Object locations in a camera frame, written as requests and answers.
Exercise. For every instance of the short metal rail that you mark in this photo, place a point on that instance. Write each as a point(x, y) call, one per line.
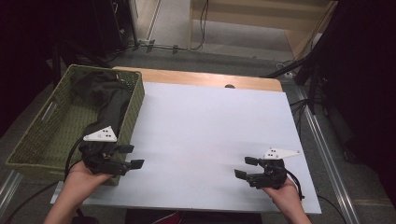
point(7, 189)

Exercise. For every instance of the long metal rail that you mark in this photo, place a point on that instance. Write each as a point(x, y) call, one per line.
point(327, 161)

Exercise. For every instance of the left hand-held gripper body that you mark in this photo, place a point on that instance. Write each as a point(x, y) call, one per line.
point(99, 161)

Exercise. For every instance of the black tripod stand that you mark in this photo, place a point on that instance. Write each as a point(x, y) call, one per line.
point(311, 99)

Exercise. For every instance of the person's left hand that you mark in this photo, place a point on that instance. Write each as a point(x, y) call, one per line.
point(81, 183)

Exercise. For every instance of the person's right hand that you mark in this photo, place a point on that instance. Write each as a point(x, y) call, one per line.
point(286, 197)

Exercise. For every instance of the white board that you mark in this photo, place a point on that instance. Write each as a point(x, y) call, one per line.
point(202, 124)

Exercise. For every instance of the light wooden shelf unit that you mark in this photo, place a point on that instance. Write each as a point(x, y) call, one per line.
point(243, 20)

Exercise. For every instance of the dark round table grommet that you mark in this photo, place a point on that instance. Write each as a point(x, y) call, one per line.
point(229, 86)

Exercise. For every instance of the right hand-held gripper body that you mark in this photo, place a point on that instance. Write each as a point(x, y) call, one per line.
point(271, 175)

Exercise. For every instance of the green woven basket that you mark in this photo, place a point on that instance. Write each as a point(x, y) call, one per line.
point(56, 130)

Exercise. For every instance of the black metal stand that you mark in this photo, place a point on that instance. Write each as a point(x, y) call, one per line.
point(56, 68)

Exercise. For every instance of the dark pleated skirt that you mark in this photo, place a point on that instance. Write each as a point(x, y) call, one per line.
point(106, 96)

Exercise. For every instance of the dark curtain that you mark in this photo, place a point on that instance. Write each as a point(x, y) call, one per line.
point(367, 77)

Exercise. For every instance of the black cabinet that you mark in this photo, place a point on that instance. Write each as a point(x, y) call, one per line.
point(112, 25)

